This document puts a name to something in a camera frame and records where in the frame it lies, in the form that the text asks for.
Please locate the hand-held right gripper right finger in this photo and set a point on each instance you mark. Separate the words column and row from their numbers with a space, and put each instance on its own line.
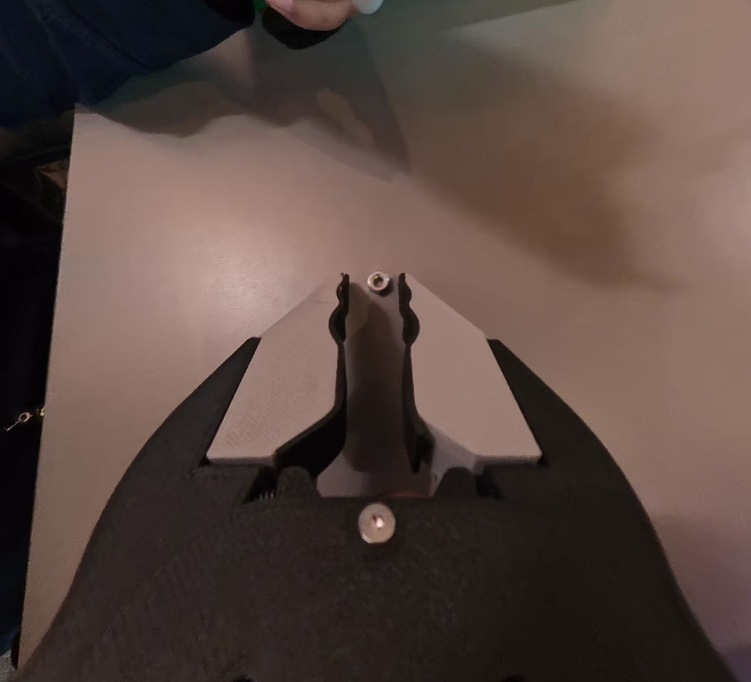
column 469, row 394

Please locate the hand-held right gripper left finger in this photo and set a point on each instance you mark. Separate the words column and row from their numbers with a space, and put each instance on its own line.
column 276, row 400

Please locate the silver hex nut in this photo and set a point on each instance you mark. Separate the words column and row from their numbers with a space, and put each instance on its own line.
column 379, row 281

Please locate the person's left forearm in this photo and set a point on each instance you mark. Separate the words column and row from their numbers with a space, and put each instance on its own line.
column 88, row 19

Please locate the person's dark jacket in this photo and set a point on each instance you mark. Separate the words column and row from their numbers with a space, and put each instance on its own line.
column 23, row 283

